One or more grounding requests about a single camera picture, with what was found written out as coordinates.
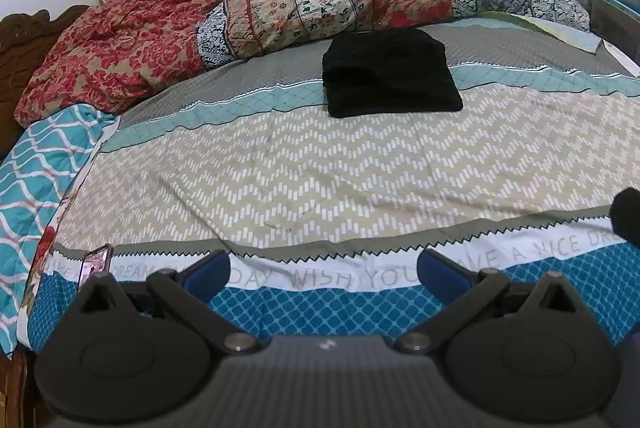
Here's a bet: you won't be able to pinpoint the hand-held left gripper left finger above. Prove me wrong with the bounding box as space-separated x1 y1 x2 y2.
75 250 262 355

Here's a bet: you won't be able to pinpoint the wooden headboard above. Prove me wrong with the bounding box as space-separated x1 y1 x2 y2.
0 5 91 159

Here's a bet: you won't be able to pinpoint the patterned bed sheet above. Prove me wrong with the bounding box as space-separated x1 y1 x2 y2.
17 10 640 359

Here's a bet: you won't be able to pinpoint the red floral quilt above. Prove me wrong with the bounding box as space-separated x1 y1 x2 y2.
14 0 592 127

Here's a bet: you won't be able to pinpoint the black pants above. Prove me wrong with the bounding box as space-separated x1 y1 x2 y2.
321 28 464 119

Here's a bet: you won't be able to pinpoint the smartphone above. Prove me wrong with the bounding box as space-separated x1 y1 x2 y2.
80 245 114 281

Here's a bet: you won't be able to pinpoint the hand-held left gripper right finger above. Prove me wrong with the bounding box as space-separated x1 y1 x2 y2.
395 248 583 355

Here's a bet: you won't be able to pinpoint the teal patterned pillow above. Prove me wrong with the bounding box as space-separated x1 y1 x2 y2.
0 104 122 357

